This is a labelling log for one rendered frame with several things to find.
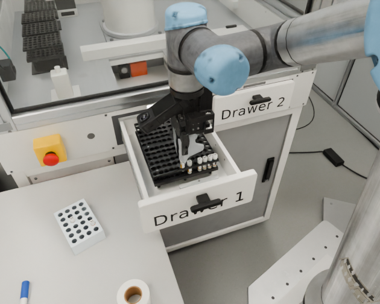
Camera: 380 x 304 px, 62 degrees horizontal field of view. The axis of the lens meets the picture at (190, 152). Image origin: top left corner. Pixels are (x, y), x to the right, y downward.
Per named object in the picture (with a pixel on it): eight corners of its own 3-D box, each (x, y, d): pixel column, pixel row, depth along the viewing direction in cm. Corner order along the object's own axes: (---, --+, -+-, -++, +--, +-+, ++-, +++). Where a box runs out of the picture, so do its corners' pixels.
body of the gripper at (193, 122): (213, 135, 72) (216, 89, 64) (178, 143, 70) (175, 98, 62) (201, 116, 78) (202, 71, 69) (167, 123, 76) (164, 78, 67)
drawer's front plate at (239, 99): (288, 108, 113) (295, 81, 105) (213, 126, 106) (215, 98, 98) (286, 105, 114) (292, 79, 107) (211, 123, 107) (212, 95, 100)
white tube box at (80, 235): (106, 237, 82) (103, 230, 80) (75, 256, 79) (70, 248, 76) (86, 206, 90) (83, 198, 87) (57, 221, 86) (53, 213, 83)
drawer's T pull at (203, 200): (222, 204, 73) (222, 201, 72) (191, 213, 71) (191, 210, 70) (215, 193, 75) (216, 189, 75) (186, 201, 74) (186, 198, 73)
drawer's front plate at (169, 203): (251, 201, 84) (258, 173, 76) (143, 234, 77) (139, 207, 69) (248, 196, 85) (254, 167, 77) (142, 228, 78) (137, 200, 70)
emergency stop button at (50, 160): (61, 165, 88) (57, 155, 85) (45, 169, 87) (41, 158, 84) (60, 158, 90) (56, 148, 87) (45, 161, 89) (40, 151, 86)
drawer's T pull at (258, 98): (271, 101, 102) (272, 98, 101) (250, 106, 101) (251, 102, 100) (265, 95, 105) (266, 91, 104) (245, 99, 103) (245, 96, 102)
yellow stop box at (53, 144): (67, 163, 91) (60, 144, 86) (41, 169, 89) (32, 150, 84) (66, 151, 94) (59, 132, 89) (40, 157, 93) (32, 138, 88)
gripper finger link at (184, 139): (190, 158, 73) (189, 126, 67) (184, 160, 73) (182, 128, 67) (183, 146, 76) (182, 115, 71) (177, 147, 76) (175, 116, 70)
